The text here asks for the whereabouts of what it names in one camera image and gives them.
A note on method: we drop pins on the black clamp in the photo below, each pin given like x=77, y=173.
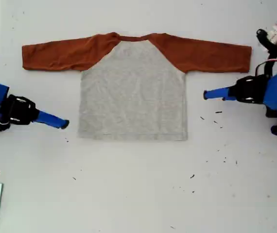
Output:
x=264, y=40

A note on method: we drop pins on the grey t-shirt with brown sleeves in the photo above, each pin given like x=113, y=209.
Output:
x=131, y=97

